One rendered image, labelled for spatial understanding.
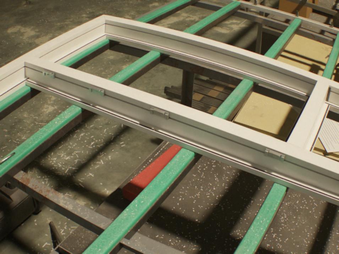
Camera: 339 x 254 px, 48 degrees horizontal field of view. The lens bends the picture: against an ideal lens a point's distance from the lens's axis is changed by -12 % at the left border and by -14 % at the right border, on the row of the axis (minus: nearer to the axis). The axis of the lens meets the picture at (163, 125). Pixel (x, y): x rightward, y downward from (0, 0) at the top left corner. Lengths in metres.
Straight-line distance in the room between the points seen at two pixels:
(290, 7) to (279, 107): 1.28
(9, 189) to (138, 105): 1.02
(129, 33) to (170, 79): 1.61
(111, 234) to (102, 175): 1.45
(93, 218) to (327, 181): 0.52
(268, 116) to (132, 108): 0.68
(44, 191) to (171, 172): 0.29
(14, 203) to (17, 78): 0.74
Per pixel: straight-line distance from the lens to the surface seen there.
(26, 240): 1.96
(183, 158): 0.98
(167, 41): 1.45
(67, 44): 1.44
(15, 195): 1.89
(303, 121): 1.05
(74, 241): 1.15
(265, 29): 2.59
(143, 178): 1.27
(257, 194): 1.32
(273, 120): 1.59
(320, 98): 1.18
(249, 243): 0.81
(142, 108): 1.05
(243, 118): 1.56
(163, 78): 3.12
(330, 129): 1.63
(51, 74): 1.22
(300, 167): 0.93
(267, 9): 2.14
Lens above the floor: 1.47
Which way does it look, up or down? 34 degrees down
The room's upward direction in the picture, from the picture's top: 3 degrees clockwise
